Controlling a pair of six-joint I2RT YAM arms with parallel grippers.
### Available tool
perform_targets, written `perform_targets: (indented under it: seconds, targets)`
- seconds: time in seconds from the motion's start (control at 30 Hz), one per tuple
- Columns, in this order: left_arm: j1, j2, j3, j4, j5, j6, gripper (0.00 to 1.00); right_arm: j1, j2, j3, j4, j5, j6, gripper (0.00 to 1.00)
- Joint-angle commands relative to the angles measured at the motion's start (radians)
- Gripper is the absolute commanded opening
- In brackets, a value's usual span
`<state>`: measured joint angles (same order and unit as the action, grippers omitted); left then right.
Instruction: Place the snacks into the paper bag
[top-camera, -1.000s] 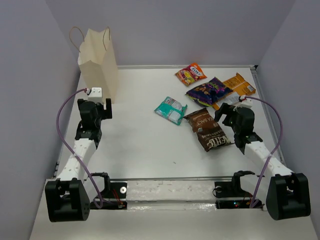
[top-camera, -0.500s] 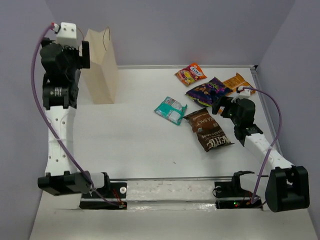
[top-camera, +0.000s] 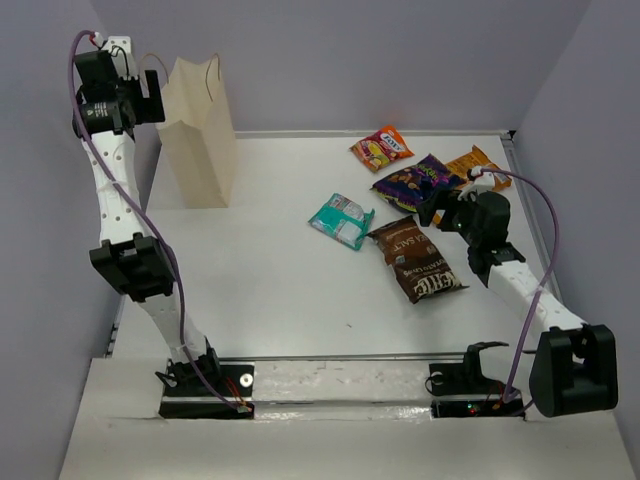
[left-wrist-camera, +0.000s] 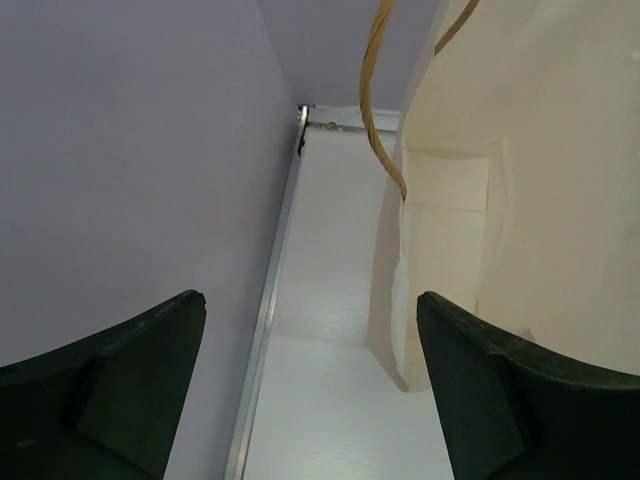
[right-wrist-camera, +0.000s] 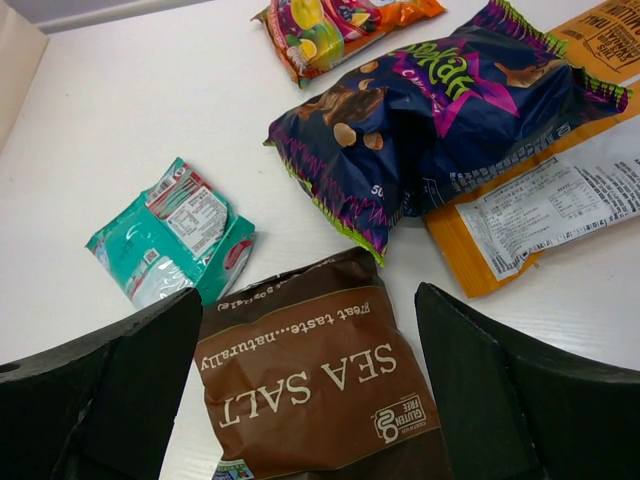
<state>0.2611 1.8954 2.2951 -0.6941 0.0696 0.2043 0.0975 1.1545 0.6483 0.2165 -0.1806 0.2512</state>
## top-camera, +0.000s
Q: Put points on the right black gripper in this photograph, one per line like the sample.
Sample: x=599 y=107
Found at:
x=427 y=208

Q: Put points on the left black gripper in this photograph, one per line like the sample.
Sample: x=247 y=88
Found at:
x=147 y=108

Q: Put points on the beige paper bag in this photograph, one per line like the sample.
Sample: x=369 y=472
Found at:
x=197 y=135

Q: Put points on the brown Kettle chips bag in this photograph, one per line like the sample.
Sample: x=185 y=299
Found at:
x=420 y=269

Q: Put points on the teal snack packet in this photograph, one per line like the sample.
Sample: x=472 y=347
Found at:
x=343 y=220

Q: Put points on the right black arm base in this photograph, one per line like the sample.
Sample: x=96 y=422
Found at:
x=462 y=388

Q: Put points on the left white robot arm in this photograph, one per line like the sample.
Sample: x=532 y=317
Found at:
x=132 y=256

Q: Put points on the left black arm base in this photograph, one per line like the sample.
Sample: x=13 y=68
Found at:
x=192 y=400

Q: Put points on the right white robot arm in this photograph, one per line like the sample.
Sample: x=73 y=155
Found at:
x=574 y=368

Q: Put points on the purple snack bag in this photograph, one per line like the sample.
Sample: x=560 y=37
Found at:
x=408 y=187

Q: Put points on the orange snack bar packet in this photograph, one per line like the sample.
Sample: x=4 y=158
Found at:
x=454 y=172

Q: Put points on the orange red candy packet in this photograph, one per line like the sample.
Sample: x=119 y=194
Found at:
x=381 y=149

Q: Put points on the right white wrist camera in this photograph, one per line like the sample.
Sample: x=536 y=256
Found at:
x=479 y=181

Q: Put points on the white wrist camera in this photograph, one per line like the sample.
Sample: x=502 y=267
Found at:
x=120 y=48
x=479 y=181

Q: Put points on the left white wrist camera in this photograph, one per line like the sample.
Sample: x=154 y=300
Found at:
x=120 y=48

